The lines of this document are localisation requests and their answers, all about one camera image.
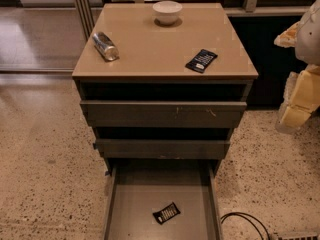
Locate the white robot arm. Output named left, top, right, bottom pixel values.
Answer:
left=274, top=0, right=320, bottom=133

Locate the black rxbar chocolate wrapper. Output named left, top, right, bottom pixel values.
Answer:
left=153, top=202, right=180, bottom=225

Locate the open bottom grey drawer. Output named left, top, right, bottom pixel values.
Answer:
left=103, top=159, right=223, bottom=240

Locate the black snack bar on counter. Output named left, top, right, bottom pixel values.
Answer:
left=185, top=49, right=218, bottom=73

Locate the black floor cable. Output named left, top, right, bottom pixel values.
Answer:
left=220, top=211, right=271, bottom=240

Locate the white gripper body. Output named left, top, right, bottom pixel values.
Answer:
left=274, top=22, right=299, bottom=48

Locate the grey floor power strip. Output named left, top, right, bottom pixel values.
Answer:
left=271, top=231, right=320, bottom=240

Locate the top grey drawer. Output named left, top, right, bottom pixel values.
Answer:
left=80, top=100, right=247, bottom=128

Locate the white ceramic bowl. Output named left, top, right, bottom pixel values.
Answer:
left=152, top=1, right=182, bottom=25

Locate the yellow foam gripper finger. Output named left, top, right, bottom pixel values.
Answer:
left=279, top=70, right=320, bottom=128
left=306, top=64, right=320, bottom=75

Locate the metal window frame rail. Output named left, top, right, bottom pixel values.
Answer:
left=74, top=0, right=94, bottom=40

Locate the middle grey drawer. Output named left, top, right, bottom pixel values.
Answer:
left=95, top=139, right=230, bottom=160

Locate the silver metal can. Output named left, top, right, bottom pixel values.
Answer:
left=92, top=32, right=119, bottom=61

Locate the tan drawer cabinet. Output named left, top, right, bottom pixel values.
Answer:
left=72, top=3, right=258, bottom=166

